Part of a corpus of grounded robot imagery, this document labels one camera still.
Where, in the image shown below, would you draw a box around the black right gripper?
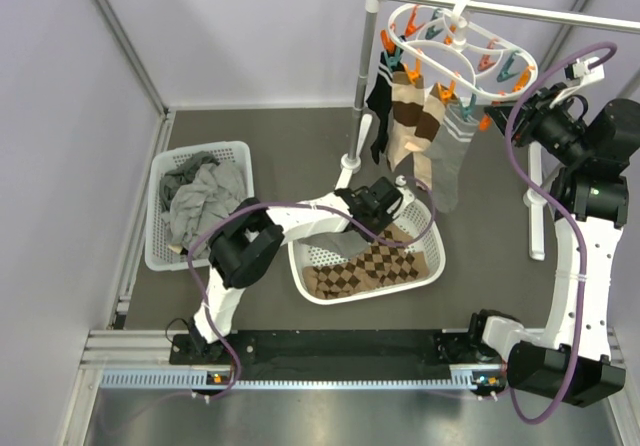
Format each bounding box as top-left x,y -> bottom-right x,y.
486,82 -> 591,165

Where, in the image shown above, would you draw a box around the orange peg holding grey sock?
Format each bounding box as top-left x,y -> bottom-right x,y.
478,115 -> 492,131

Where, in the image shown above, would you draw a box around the teal peg holding grey sock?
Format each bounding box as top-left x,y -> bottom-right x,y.
458,94 -> 477,121

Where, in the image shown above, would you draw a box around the white round clip hanger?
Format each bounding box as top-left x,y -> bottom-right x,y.
383,5 -> 539,110

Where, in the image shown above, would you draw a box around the yellow-orange peg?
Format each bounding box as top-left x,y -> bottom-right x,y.
403,60 -> 424,89
435,81 -> 457,105

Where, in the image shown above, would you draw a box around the brown beige striped socks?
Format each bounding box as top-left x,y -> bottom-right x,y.
386,71 -> 430,171

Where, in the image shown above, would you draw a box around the black sock with white stripes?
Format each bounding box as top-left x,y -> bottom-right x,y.
366,52 -> 402,164

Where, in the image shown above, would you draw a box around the teal clothes peg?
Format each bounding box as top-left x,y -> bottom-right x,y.
383,47 -> 404,72

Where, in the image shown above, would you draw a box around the orange clothes peg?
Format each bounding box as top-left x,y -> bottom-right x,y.
380,30 -> 396,54

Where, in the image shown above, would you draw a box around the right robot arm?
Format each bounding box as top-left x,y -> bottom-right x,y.
466,83 -> 639,407

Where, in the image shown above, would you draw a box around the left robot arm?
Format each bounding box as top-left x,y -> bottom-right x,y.
189,178 -> 415,363

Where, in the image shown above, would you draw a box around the brown argyle socks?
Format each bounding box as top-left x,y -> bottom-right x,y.
302,241 -> 430,303

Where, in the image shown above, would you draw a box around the white oval sock basket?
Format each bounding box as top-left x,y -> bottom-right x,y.
288,200 -> 446,306

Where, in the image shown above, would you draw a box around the white drying rack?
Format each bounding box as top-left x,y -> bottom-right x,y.
336,0 -> 639,261

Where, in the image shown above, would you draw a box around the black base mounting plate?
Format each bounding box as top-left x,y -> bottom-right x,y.
168,329 -> 506,382

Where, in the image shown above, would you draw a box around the grey clothes pile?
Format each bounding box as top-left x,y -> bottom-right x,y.
159,152 -> 248,254

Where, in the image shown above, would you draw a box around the white rectangular laundry basket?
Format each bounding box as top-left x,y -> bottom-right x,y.
145,141 -> 254,272

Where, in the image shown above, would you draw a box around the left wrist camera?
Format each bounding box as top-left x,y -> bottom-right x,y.
395,175 -> 416,215

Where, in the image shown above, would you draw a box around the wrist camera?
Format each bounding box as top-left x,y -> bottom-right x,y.
564,56 -> 605,91
395,175 -> 416,215

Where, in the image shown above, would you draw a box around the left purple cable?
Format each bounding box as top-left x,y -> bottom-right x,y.
187,175 -> 437,398

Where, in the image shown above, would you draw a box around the purple cable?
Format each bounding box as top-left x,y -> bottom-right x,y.
187,175 -> 437,398
504,41 -> 619,426

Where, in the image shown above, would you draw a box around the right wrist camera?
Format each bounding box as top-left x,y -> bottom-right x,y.
564,56 -> 605,91

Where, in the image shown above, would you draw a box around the grey slotted cable duct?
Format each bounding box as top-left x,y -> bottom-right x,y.
100,369 -> 500,391

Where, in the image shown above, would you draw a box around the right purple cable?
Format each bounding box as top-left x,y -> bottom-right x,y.
504,41 -> 619,426

